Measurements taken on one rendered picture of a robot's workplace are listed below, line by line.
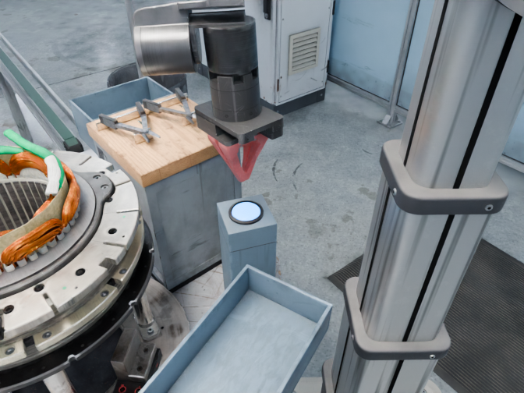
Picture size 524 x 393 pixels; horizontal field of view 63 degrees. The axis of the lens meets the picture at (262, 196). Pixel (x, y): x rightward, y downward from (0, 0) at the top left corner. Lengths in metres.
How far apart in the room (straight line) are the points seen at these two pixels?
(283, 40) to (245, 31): 2.30
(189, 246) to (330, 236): 1.34
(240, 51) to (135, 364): 0.48
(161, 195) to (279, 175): 1.76
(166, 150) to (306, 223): 1.49
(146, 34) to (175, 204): 0.32
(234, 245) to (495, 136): 0.35
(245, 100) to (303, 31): 2.38
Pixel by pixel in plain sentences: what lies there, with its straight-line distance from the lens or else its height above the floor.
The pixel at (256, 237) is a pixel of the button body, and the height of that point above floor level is 1.02.
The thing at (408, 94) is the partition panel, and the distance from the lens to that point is 2.89.
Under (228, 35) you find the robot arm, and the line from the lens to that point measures 0.47.
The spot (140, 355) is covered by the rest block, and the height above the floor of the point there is 0.84.
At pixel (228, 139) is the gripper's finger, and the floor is 1.17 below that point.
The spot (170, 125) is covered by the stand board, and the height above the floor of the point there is 1.07.
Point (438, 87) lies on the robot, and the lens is 0.41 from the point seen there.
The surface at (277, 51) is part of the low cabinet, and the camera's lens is 2.76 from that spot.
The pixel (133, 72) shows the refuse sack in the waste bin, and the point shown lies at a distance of 2.42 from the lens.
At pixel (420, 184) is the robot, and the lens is 0.46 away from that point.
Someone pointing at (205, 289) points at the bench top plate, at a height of 0.78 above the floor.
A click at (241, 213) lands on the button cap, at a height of 1.04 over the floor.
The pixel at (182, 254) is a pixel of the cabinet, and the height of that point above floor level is 0.86.
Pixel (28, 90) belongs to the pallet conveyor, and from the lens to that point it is 1.79.
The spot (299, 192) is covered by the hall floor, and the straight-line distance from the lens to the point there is 2.31.
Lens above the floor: 1.44
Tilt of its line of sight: 39 degrees down
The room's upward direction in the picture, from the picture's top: straight up
